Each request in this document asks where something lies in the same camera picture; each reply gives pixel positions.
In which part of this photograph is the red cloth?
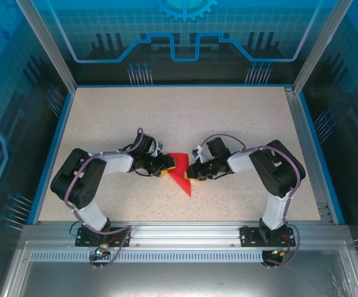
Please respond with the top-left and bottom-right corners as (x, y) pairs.
(165, 152), (193, 198)

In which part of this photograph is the aluminium front beam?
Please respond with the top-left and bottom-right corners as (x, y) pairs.
(20, 221), (352, 248)

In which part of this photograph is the blue table edge strip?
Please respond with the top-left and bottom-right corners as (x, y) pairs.
(27, 91), (76, 225)
(299, 92), (346, 225)

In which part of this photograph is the brushed metal shelf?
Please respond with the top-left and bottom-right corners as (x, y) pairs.
(0, 241), (358, 297)

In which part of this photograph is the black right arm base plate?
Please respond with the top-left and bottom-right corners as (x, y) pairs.
(239, 225), (297, 248)

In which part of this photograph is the slotted grey cable duct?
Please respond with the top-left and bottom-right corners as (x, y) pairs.
(29, 251), (291, 264)

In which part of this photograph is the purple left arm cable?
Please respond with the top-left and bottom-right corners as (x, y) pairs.
(63, 127), (145, 270)

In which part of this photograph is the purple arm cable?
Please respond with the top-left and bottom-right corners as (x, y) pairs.
(202, 133), (303, 269)
(63, 127), (145, 270)

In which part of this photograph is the aluminium side rail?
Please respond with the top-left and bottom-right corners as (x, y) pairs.
(285, 87), (336, 225)

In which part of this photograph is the cable connector with green light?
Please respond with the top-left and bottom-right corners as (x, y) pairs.
(93, 243), (110, 257)

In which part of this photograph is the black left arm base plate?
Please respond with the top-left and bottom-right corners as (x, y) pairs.
(75, 226), (132, 248)

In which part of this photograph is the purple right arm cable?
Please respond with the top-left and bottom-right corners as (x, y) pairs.
(202, 133), (303, 269)

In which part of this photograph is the aluminium frame post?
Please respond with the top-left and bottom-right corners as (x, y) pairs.
(14, 0), (77, 93)
(292, 0), (349, 95)

